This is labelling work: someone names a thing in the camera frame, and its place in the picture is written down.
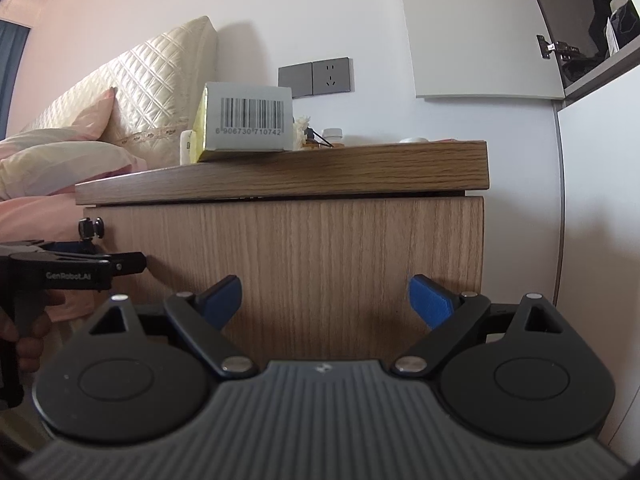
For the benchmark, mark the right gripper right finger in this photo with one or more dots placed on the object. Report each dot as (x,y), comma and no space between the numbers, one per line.
(451,320)

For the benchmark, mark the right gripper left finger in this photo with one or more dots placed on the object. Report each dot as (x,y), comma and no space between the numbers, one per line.
(197,320)

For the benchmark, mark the black clothes in cabinet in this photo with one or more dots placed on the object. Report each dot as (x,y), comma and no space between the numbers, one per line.
(609,25)

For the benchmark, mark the wooden nightstand drawer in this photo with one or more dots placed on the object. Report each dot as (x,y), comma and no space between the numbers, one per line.
(321,279)

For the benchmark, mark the blue curtain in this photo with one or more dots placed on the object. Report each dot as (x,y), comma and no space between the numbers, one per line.
(13,39)

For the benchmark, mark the yellow white medicine box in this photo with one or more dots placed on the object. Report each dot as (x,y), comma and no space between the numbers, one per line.
(238,119)

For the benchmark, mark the metal cabinet hinge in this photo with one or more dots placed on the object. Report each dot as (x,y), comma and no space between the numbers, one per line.
(562,50)

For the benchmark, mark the pastel striped pillow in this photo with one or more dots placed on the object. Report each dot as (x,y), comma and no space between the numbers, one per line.
(47,169)

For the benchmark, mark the grey wall socket panel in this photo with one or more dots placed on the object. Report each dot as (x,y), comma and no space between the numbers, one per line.
(318,78)

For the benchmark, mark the white upper cabinet door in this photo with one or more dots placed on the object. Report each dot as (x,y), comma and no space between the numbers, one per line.
(480,49)

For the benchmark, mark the wooden nightstand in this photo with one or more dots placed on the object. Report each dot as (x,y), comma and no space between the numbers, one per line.
(381,169)

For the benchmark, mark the person left hand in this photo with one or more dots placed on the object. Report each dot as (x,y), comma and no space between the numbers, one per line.
(29,348)

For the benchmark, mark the cream quilted headboard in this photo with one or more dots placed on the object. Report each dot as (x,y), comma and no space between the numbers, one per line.
(158,87)

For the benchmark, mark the pink patterned pillow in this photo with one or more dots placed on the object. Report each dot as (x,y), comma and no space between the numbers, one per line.
(89,125)

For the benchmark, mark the white tissue pack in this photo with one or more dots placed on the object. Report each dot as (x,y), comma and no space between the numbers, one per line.
(185,147)

